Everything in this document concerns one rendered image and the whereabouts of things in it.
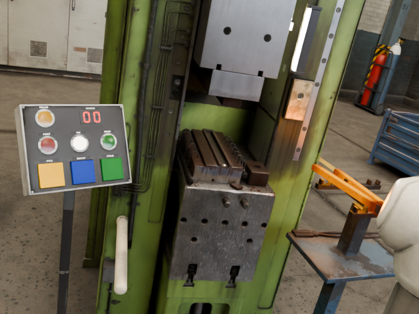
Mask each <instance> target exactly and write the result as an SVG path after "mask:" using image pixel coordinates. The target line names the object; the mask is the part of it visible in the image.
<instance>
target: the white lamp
mask: <svg viewBox="0 0 419 314"><path fill-rule="evenodd" d="M73 145H74V147H75V148H76V149H78V150H82V149H84V148H85V147H86V145H87V142H86V140H85V138H83V137H81V136H78V137H76V138H75V139H74V140H73Z"/></svg>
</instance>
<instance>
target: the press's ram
mask: <svg viewBox="0 0 419 314"><path fill-rule="evenodd" d="M296 1H297V0H201V4H200V11H199V16H198V23H197V27H196V34H195V41H194V46H193V52H192V58H193V59H194V60H195V62H196V63H197V64H198V65H199V67H202V68H207V69H215V70H216V67H217V68H219V69H220V70H222V71H227V72H234V73H239V74H246V75H254V76H258V74H259V75H260V76H261V77H266V78H270V79H277V76H278V73H279V69H280V66H281V61H282V56H283V53H284V49H285V46H286V41H287V37H288V33H289V31H291V30H292V27H293V24H294V23H292V22H291V21H292V17H293V13H294V9H295V6H296Z"/></svg>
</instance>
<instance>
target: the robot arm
mask: <svg viewBox="0 0 419 314"><path fill-rule="evenodd" d="M373 211H374V212H375V213H376V214H378V217H377V229H378V234H379V236H380V237H381V239H382V240H383V242H384V243H385V245H387V246H388V247H390V248H392V249H393V250H394V251H393V254H394V260H393V268H394V272H395V276H396V279H397V281H396V283H395V286H394V288H393V290H392V293H391V295H390V298H389V299H388V302H387V305H386V307H385V309H384V311H383V314H419V176H413V177H410V178H401V179H399V180H397V181H396V182H395V184H394V185H393V187H392V189H391V190H390V192H389V194H388V196H387V198H386V200H385V202H384V204H383V206H381V205H379V204H376V205H375V208H374V210H373Z"/></svg>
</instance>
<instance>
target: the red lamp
mask: <svg viewBox="0 0 419 314"><path fill-rule="evenodd" d="M41 148H42V149H43V150H44V151H46V152H51V151H53V150H54V148H55V142H54V140H53V139H51V138H44V139H43V140H42V141H41Z"/></svg>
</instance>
